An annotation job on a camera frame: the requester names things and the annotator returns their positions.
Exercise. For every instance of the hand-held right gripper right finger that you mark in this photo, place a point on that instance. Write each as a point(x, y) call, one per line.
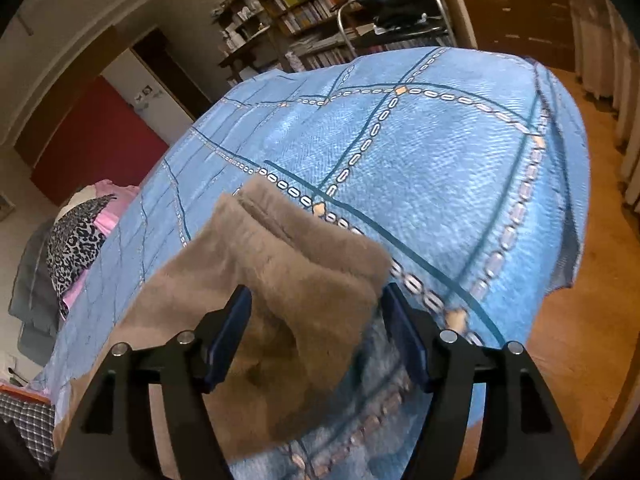
point(407, 332)

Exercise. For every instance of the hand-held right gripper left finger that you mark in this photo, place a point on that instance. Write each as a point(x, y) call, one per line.
point(230, 332)

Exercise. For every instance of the brown towel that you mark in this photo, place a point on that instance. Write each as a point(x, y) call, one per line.
point(300, 285)

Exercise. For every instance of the pink quilt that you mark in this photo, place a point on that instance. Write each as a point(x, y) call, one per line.
point(114, 210)

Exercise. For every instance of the blue plaid blanket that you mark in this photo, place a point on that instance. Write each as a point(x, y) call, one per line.
point(425, 160)

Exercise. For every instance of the leopard print cloth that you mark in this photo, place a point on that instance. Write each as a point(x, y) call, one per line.
point(75, 250)

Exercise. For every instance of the white cloth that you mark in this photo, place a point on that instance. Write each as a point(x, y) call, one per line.
point(80, 197)

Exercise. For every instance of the checked cloth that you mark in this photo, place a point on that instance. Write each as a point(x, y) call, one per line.
point(25, 420)

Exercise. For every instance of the small wooden shelf desk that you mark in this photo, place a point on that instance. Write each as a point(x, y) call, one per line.
point(250, 47)

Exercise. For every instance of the light curtain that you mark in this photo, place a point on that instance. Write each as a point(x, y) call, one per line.
point(625, 110)

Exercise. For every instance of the wooden bookshelf with books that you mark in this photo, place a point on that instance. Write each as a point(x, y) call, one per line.
point(310, 10)

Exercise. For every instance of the red wall panel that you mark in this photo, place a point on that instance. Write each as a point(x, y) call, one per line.
point(95, 145)

